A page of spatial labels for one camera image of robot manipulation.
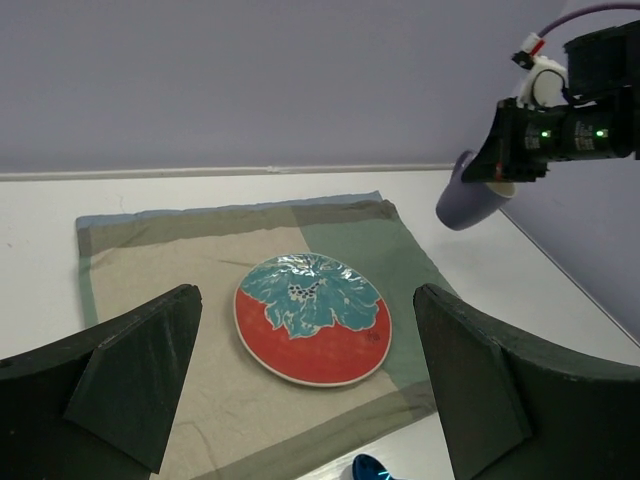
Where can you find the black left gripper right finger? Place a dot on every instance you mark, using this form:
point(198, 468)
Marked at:
point(515, 406)

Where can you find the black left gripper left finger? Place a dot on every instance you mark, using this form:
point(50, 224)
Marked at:
point(100, 404)

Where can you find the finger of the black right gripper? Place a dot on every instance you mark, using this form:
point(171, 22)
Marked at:
point(483, 166)

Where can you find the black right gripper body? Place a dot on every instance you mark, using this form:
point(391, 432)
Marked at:
point(531, 138)

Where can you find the lavender cup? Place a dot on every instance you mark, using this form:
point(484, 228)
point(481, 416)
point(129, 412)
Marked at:
point(463, 205)

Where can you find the patchwork cloth placemat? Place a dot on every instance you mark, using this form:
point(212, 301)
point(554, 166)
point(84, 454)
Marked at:
point(237, 420)

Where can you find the red and teal plate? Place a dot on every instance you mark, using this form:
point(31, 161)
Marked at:
point(312, 320)

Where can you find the blue metal spoon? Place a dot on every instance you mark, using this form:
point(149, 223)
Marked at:
point(366, 467)

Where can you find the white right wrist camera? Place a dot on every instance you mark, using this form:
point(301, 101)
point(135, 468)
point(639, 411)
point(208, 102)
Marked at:
point(545, 79)

